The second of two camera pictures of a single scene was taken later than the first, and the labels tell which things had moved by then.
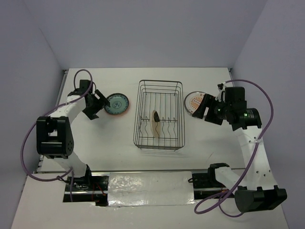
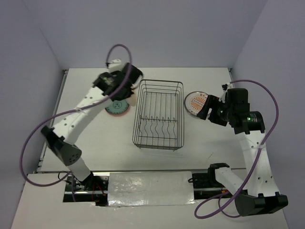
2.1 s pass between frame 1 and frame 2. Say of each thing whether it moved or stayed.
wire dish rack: stayed
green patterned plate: stayed
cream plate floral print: moved
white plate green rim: stayed
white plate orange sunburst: stayed
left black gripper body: moved
